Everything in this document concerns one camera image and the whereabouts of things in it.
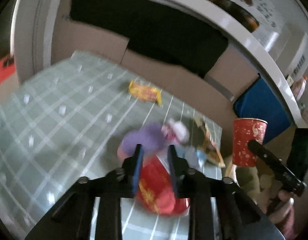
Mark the green grid tablecloth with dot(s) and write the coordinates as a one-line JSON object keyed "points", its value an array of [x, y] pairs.
{"points": [[67, 122]]}

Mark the blue cloth panel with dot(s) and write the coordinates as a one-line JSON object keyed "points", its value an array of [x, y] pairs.
{"points": [[259, 102]]}

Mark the crushed red soda can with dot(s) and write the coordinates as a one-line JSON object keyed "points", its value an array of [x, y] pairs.
{"points": [[155, 191]]}

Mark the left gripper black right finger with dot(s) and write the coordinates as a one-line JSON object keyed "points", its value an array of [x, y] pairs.
{"points": [[178, 171]]}

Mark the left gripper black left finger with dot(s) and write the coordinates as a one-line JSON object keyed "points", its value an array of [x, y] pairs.
{"points": [[132, 167]]}

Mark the orange capped bottle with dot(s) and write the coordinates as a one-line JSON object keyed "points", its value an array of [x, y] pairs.
{"points": [[299, 87]]}

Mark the blue white wrapper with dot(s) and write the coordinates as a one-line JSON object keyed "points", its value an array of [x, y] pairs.
{"points": [[195, 158]]}

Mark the orange snack chip bag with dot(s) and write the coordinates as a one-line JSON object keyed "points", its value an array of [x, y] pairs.
{"points": [[208, 151]]}

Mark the purple pink heart sponge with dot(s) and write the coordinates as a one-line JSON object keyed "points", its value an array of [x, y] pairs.
{"points": [[150, 137]]}

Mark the black cloth panel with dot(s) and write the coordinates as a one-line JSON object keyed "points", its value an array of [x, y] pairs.
{"points": [[157, 31]]}

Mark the black frying pan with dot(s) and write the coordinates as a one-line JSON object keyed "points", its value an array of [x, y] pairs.
{"points": [[239, 13]]}

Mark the brown cardboard backing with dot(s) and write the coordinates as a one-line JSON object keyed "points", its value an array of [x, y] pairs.
{"points": [[214, 95]]}

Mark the yellow candy wrapper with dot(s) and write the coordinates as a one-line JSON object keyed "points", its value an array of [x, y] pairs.
{"points": [[145, 92]]}

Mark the red paper cup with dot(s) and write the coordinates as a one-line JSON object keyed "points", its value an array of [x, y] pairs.
{"points": [[246, 129]]}

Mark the grey white countertop shelf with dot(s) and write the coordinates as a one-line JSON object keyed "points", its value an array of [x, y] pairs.
{"points": [[33, 22]]}

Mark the person's right hand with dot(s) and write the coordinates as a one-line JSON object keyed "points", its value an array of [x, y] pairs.
{"points": [[283, 217]]}

